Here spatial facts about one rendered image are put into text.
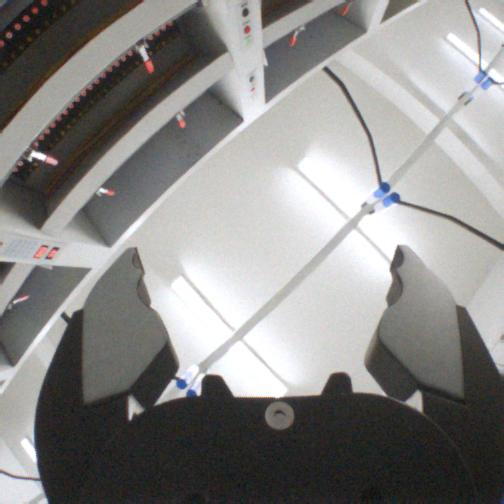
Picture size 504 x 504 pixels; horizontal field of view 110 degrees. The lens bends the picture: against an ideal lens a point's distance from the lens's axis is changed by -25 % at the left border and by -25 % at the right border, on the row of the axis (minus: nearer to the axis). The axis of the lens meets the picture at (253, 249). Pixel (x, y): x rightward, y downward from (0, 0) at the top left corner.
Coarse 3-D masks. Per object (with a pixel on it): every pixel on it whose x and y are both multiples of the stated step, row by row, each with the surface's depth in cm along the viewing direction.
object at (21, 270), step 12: (0, 264) 50; (12, 264) 51; (24, 264) 46; (36, 264) 49; (0, 276) 52; (12, 276) 45; (24, 276) 48; (0, 288) 44; (12, 288) 47; (0, 300) 46; (12, 300) 51; (0, 312) 47
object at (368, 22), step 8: (360, 0) 65; (368, 0) 63; (376, 0) 61; (384, 0) 62; (336, 8) 75; (352, 8) 70; (360, 8) 68; (368, 8) 66; (376, 8) 64; (384, 8) 66; (344, 16) 76; (352, 16) 73; (360, 16) 71; (368, 16) 69; (376, 16) 68; (360, 24) 74; (368, 24) 72; (376, 24) 73; (368, 32) 75
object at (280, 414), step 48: (336, 384) 5; (144, 432) 4; (192, 432) 4; (240, 432) 4; (288, 432) 4; (336, 432) 4; (384, 432) 4; (432, 432) 4; (96, 480) 3; (144, 480) 3; (192, 480) 3; (240, 480) 3; (288, 480) 3; (336, 480) 3; (384, 480) 3; (432, 480) 3
